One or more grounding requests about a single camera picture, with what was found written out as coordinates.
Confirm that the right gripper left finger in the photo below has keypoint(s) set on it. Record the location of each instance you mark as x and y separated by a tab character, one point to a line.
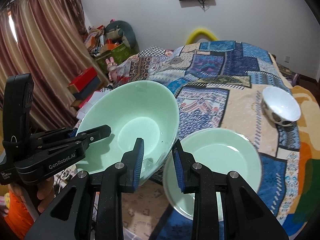
90	204

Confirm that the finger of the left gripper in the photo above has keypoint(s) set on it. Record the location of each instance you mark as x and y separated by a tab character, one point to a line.
90	136

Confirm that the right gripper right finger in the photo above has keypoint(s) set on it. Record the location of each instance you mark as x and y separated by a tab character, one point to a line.
245	215

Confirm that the mint green bowl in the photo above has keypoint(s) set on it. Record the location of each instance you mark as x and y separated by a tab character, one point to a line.
141	109

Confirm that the mint green plate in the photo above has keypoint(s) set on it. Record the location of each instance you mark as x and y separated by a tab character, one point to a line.
221	150

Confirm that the white patterned bowl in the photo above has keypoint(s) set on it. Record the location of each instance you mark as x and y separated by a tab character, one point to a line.
280	106

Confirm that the left hand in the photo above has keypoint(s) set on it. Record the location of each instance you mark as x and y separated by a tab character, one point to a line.
45	193

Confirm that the white plastic bag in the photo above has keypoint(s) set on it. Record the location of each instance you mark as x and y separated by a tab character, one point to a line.
93	99

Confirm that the dark blue box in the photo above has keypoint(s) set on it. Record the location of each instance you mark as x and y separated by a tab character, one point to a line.
88	89

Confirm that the red box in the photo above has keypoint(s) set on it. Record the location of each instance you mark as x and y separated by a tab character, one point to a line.
82	80

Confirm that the pink rabbit toy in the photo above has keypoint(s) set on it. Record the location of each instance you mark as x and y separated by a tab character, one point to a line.
112	69

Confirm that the beige orange green blanket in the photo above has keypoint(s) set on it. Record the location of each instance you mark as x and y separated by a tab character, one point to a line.
304	209

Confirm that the green box of clutter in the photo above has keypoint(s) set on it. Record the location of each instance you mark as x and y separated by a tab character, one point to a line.
120	54

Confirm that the grey green neck pillow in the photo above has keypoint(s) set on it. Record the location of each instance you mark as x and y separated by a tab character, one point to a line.
121	31

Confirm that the striped brown curtain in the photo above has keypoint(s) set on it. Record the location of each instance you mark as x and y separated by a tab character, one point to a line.
46	39

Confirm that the patchwork patterned cloth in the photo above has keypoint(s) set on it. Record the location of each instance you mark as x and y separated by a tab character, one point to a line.
220	84

